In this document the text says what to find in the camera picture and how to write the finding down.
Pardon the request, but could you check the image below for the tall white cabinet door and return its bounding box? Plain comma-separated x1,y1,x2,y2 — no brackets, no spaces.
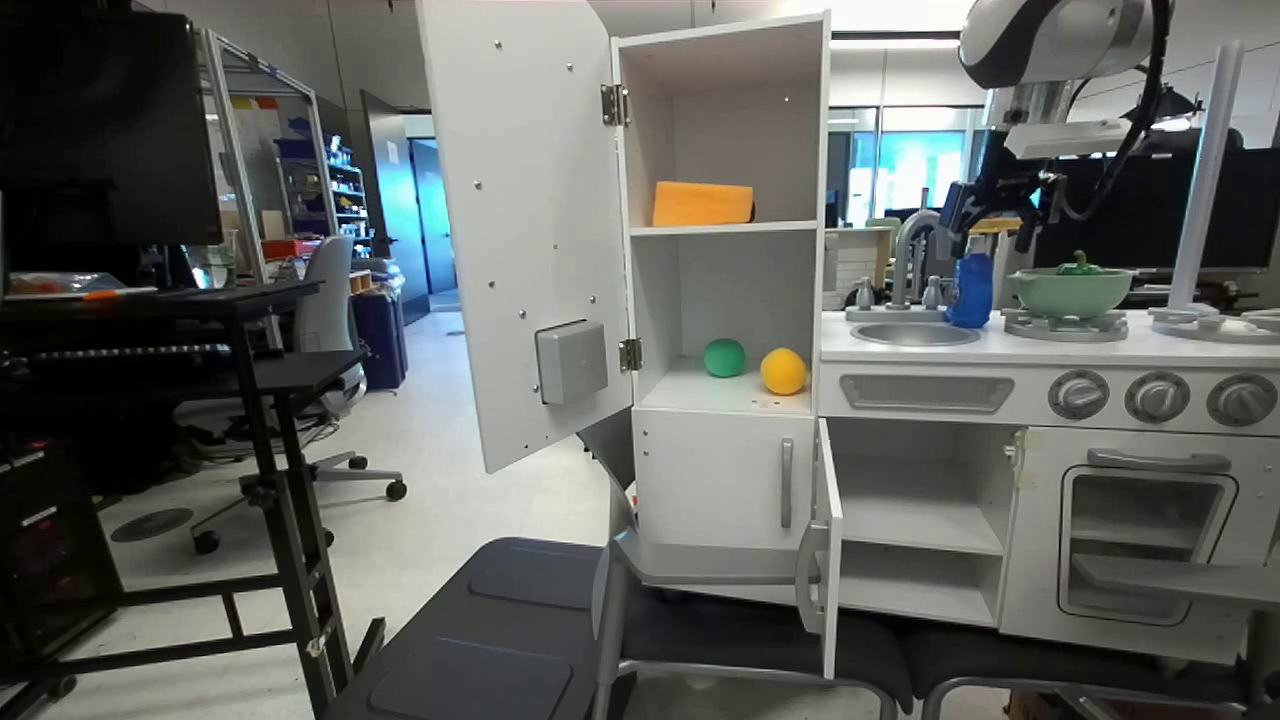
411,0,639,476

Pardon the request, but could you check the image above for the mint green toy pot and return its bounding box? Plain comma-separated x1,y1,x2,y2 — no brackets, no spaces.
1007,260,1140,327

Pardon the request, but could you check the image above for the white framed board panel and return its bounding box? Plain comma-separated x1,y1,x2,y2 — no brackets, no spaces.
198,27,341,292

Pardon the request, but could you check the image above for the grey office chair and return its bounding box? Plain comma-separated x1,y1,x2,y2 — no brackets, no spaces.
171,231,411,556

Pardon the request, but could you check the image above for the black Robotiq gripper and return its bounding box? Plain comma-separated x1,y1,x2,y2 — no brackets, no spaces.
940,126,1085,272

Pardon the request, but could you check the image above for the yellow toy ball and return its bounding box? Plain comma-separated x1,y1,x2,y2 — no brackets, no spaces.
758,346,811,401

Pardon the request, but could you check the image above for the white oven door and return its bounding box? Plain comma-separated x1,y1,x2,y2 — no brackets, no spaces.
1038,448,1253,632

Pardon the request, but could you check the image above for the orange toy block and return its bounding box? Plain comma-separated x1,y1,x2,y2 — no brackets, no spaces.
648,177,759,231

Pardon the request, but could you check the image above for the grey stove knob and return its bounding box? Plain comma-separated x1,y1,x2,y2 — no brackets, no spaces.
1125,368,1191,430
1050,368,1112,424
1206,371,1280,431

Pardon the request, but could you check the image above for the grey chair back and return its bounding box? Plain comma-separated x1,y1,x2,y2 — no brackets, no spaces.
573,405,644,494

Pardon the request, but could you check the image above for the blue bin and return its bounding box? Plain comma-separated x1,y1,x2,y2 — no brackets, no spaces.
347,287,411,391

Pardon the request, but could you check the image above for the black standing desk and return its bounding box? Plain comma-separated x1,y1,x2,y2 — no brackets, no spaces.
0,276,381,718

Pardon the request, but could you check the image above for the grey toy faucet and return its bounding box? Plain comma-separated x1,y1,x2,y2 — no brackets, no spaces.
889,207,958,312

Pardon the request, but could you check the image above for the green toy ball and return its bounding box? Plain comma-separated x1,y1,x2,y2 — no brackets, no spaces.
702,337,751,384

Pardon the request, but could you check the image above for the black padded seat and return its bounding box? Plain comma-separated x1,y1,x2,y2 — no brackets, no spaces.
324,532,614,720

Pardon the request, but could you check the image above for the black drawer unit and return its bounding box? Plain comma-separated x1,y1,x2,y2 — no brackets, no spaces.
0,431,127,686

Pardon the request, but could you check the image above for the black wide monitor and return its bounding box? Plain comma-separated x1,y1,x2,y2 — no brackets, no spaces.
1038,149,1280,276

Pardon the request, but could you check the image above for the white sink cabinet door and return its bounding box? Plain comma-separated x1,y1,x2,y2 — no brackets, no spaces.
795,421,847,681

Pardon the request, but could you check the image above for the grey sink basin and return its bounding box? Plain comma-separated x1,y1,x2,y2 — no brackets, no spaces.
853,312,983,349

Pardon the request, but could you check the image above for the white slanted pole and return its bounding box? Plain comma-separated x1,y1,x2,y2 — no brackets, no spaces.
1168,39,1250,312

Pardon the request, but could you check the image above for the blue toy bottle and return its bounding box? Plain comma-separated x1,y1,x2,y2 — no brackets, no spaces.
943,229,999,333

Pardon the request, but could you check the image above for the white toy play kitchen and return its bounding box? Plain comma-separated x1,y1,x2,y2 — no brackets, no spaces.
614,11,1280,674

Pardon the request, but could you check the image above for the black computer monitor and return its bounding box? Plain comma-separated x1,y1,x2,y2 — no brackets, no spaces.
0,9,230,287

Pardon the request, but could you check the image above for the grey stove burner grate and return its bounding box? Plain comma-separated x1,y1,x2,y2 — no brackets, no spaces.
1152,299,1241,337
999,303,1136,346

